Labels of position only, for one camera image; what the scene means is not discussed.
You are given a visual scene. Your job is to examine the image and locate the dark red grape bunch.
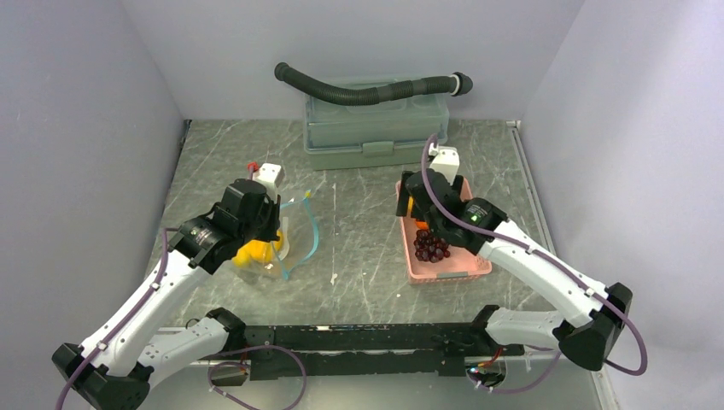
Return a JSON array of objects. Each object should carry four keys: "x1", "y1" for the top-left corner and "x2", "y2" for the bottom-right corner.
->
[{"x1": 413, "y1": 230, "x2": 451, "y2": 263}]

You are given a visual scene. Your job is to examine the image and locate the clear zip top bag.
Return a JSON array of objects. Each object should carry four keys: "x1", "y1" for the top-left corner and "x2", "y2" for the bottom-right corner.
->
[{"x1": 232, "y1": 190, "x2": 320, "y2": 280}]

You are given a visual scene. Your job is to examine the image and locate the yellow bell pepper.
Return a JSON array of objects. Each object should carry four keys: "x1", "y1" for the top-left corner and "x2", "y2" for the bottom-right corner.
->
[{"x1": 244, "y1": 231, "x2": 284, "y2": 264}]

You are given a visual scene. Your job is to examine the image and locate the pink perforated plastic basket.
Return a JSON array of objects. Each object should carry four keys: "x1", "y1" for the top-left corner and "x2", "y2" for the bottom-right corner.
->
[{"x1": 397, "y1": 208, "x2": 493, "y2": 284}]

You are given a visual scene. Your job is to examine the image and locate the orange fruit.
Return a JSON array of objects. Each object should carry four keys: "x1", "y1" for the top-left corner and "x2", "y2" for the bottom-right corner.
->
[{"x1": 407, "y1": 198, "x2": 429, "y2": 230}]

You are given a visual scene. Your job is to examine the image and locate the black corrugated hose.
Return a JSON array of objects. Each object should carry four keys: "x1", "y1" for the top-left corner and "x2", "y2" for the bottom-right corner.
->
[{"x1": 273, "y1": 61, "x2": 474, "y2": 108}]

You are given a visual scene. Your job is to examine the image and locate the yellow lemon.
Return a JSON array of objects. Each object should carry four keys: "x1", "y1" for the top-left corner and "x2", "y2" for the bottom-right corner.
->
[{"x1": 231, "y1": 247, "x2": 254, "y2": 267}]

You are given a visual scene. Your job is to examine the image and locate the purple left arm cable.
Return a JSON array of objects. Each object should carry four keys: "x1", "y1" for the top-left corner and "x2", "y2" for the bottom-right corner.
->
[{"x1": 53, "y1": 227, "x2": 179, "y2": 410}]

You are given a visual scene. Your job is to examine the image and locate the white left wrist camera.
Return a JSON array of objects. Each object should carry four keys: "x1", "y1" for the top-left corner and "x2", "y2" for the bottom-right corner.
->
[{"x1": 247, "y1": 161, "x2": 284, "y2": 202}]

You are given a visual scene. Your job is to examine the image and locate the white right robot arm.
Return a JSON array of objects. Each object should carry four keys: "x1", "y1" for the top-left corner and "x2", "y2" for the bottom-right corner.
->
[{"x1": 396, "y1": 169, "x2": 633, "y2": 371}]

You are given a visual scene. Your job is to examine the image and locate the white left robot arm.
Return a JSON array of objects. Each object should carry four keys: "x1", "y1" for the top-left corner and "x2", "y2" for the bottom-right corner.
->
[{"x1": 52, "y1": 175, "x2": 281, "y2": 409}]

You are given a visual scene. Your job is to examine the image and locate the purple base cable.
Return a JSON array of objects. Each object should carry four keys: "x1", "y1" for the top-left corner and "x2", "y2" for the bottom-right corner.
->
[{"x1": 207, "y1": 345, "x2": 308, "y2": 410}]

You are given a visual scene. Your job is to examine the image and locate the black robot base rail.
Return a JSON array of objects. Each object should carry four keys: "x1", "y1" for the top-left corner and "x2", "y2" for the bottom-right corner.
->
[{"x1": 208, "y1": 322, "x2": 524, "y2": 381}]

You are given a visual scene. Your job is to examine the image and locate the green plastic storage box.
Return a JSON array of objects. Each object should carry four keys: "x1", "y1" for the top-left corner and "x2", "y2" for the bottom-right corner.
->
[{"x1": 303, "y1": 75, "x2": 461, "y2": 170}]

